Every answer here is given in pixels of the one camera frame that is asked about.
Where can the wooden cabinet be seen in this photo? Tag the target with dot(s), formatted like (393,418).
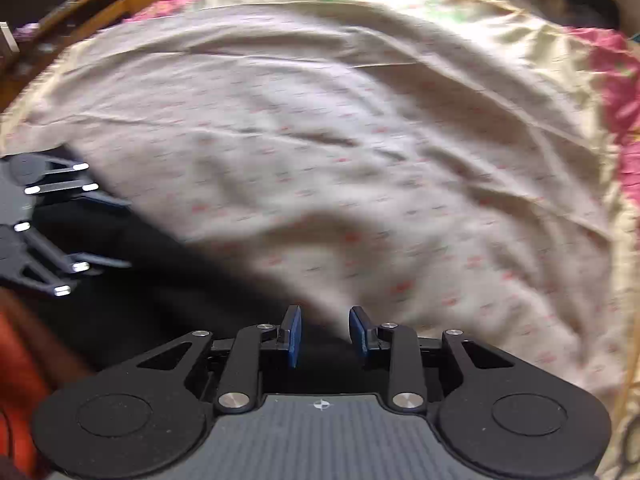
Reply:
(100,5)

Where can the person's orange clothing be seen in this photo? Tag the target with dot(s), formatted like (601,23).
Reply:
(20,360)

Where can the cherry print quilt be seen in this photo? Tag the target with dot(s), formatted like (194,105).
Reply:
(350,135)

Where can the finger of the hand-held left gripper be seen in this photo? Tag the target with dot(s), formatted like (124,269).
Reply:
(55,262)
(65,182)

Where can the black pants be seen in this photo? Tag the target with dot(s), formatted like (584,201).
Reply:
(175,285)

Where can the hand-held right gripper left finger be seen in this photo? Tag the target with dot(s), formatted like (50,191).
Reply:
(292,335)

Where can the pink floral quilt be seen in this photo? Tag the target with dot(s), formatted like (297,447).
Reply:
(620,90)

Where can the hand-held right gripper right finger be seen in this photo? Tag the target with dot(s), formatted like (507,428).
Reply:
(358,332)

